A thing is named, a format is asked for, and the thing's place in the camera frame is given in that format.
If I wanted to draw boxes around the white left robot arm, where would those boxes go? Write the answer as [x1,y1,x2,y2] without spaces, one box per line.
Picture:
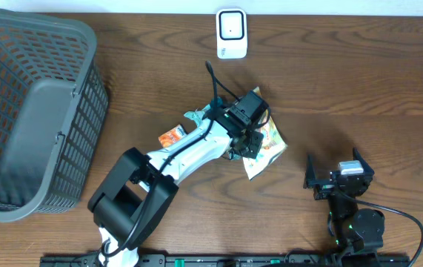
[87,90,270,266]

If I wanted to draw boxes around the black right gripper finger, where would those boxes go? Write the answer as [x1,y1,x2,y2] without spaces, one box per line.
[303,154,330,189]
[353,148,374,175]

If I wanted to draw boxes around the grey plastic basket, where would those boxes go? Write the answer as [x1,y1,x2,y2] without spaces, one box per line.
[0,9,109,223]

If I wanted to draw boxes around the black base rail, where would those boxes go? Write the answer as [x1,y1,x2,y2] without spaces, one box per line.
[40,253,412,267]

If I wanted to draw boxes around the white barcode scanner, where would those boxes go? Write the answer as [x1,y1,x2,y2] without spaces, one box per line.
[216,8,248,59]

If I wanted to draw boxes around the yellow snack bag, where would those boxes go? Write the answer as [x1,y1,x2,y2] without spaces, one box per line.
[241,86,288,182]

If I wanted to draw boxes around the blue mouthwash bottle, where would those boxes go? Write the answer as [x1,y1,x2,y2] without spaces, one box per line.
[210,96,227,110]

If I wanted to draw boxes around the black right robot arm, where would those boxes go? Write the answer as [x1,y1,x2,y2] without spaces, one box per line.
[303,148,385,266]

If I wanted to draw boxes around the orange small box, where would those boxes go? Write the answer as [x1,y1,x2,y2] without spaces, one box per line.
[159,125,187,148]

